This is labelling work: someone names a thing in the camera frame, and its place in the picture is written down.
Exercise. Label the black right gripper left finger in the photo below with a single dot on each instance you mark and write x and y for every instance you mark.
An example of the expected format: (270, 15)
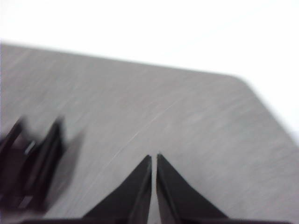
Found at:
(130, 198)

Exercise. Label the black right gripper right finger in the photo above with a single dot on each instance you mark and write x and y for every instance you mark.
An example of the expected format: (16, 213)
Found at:
(177, 198)

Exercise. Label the black plastic dish rack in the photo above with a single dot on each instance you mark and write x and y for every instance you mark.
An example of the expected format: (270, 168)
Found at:
(35, 168)

